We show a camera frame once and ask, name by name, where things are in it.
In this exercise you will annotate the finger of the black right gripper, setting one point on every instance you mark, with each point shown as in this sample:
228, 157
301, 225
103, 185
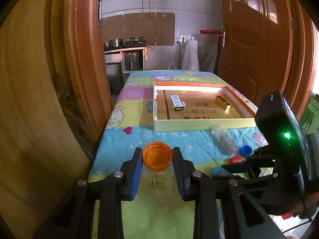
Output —
253, 164

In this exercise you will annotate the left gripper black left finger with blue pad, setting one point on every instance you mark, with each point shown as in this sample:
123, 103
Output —
121, 185

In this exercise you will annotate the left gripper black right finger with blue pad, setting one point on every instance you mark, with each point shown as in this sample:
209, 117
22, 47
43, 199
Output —
193, 185

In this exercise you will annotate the orange plastic lid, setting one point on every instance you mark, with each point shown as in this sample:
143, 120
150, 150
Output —
157, 156

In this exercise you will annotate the blue bottle cap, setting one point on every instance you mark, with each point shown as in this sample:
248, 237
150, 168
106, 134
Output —
245, 151

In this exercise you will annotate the red bottle cap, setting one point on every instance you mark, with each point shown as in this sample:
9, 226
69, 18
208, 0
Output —
235, 160

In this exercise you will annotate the clear plastic bottle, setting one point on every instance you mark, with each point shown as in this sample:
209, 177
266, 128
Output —
225, 143

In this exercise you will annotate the gold bar block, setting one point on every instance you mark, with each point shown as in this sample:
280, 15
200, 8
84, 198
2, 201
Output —
223, 104

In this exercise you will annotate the shallow cardboard box tray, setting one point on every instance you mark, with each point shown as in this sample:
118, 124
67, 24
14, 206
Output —
200, 112

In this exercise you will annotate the white remote control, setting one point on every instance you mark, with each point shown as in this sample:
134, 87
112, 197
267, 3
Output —
177, 104

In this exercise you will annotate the brown wooden door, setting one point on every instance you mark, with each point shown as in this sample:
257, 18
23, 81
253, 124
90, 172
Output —
262, 47

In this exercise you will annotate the white kitchen cabinet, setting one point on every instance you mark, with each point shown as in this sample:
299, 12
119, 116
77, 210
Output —
117, 56

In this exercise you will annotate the green air fryer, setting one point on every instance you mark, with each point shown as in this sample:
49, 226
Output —
132, 61

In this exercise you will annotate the white plastic covered appliance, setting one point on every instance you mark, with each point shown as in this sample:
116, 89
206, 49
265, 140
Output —
190, 60

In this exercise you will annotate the silver cooking pot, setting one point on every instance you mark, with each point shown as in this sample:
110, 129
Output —
116, 43

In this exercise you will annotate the black gas stove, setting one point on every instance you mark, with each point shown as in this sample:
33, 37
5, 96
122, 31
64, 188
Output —
134, 42

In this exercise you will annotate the wooden door frame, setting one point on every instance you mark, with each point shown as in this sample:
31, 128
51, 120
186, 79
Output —
75, 53

